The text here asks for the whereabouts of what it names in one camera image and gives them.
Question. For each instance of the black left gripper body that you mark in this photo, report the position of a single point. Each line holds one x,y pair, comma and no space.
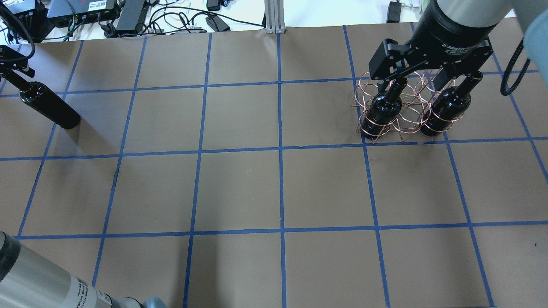
9,58

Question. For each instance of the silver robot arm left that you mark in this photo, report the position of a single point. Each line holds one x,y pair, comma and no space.
29,280

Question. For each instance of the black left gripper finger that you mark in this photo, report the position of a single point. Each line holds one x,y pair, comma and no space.
30,72

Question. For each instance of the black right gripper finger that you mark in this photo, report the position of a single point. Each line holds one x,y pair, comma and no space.
472,63
389,62

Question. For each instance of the dark wine bottle in basket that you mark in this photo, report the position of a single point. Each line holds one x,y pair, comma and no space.
383,110

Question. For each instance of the aluminium frame post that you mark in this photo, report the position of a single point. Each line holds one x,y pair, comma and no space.
274,17

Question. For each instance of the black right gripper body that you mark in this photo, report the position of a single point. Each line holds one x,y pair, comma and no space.
449,31

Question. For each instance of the black power adapter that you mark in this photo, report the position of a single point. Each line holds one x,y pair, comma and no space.
393,14

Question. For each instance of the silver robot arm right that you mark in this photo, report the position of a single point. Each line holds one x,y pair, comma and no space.
532,18

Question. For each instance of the black power brick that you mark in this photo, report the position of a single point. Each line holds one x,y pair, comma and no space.
132,17

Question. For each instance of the dark glass wine bottle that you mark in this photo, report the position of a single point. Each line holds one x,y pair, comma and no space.
43,100

